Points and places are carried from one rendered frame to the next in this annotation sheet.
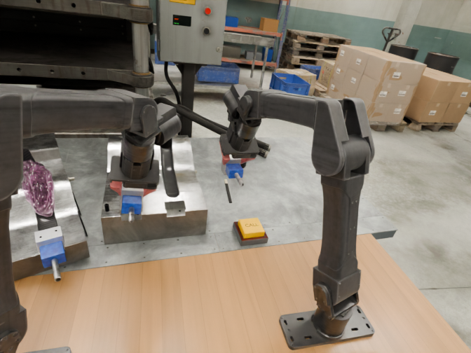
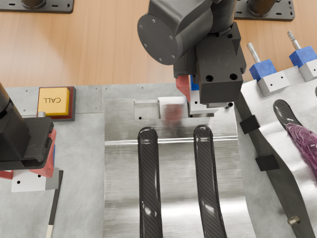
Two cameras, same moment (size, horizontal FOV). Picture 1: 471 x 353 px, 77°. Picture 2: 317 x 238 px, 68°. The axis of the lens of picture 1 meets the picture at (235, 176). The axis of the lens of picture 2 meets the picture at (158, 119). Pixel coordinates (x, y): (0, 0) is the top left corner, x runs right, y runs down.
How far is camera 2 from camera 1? 76 cm
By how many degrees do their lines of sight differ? 73
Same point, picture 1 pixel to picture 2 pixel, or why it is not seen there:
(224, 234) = (88, 109)
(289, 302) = (55, 23)
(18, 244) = (297, 86)
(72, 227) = (257, 106)
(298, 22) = not seen: outside the picture
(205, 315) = (130, 25)
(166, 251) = (157, 91)
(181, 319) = not seen: hidden behind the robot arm
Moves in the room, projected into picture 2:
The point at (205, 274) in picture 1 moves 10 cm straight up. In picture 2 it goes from (122, 61) to (117, 38)
